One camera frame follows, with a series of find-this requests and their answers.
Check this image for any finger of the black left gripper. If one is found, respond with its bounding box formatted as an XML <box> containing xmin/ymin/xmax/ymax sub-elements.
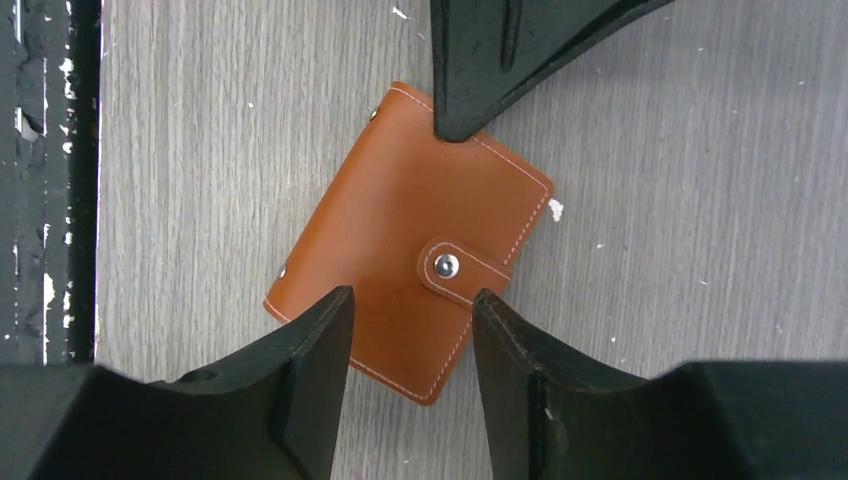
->
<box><xmin>429</xmin><ymin>0</ymin><xmax>669</xmax><ymax>143</ymax></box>

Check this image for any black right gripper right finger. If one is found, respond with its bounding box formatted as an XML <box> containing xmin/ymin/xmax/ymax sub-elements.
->
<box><xmin>472</xmin><ymin>290</ymin><xmax>847</xmax><ymax>479</ymax></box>

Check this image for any brown leather card holder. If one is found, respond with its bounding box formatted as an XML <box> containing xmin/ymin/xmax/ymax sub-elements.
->
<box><xmin>264</xmin><ymin>81</ymin><xmax>554</xmax><ymax>406</ymax></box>

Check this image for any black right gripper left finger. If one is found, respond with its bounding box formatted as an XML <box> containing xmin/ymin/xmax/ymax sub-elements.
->
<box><xmin>1</xmin><ymin>286</ymin><xmax>355</xmax><ymax>479</ymax></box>

